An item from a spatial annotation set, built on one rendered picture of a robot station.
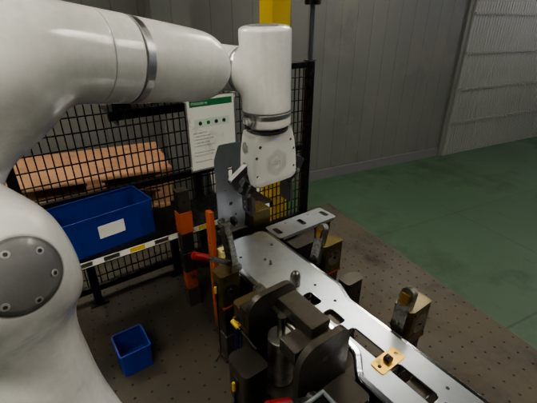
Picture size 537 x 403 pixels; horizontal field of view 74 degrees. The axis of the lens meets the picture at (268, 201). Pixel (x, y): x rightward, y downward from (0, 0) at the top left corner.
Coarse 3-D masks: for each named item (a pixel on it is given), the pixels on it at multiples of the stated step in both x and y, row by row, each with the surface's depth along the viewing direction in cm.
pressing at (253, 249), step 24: (240, 240) 131; (264, 240) 131; (264, 264) 118; (288, 264) 118; (312, 264) 119; (312, 288) 107; (336, 288) 107; (336, 312) 98; (360, 312) 98; (384, 336) 91; (360, 360) 84; (408, 360) 84; (432, 360) 85; (360, 384) 80; (384, 384) 79; (432, 384) 79; (456, 384) 79
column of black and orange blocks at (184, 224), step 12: (180, 192) 121; (180, 204) 123; (180, 216) 124; (192, 216) 127; (180, 228) 126; (192, 228) 129; (180, 240) 131; (192, 240) 131; (180, 252) 134; (192, 252) 133; (192, 264) 135; (192, 276) 137; (192, 288) 140; (192, 300) 142
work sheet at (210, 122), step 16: (224, 96) 146; (192, 112) 141; (208, 112) 145; (224, 112) 149; (192, 128) 143; (208, 128) 147; (224, 128) 152; (192, 144) 146; (208, 144) 150; (192, 160) 148; (208, 160) 153
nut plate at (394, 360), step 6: (390, 348) 87; (384, 354) 86; (390, 354) 86; (402, 354) 86; (378, 360) 84; (384, 360) 84; (390, 360) 83; (396, 360) 84; (372, 366) 83; (384, 366) 83; (390, 366) 83; (384, 372) 81
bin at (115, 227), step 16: (112, 192) 131; (128, 192) 136; (64, 208) 122; (80, 208) 125; (96, 208) 129; (112, 208) 133; (128, 208) 120; (144, 208) 125; (64, 224) 123; (80, 224) 111; (96, 224) 115; (112, 224) 118; (128, 224) 122; (144, 224) 127; (80, 240) 113; (96, 240) 117; (112, 240) 120; (128, 240) 124; (80, 256) 115
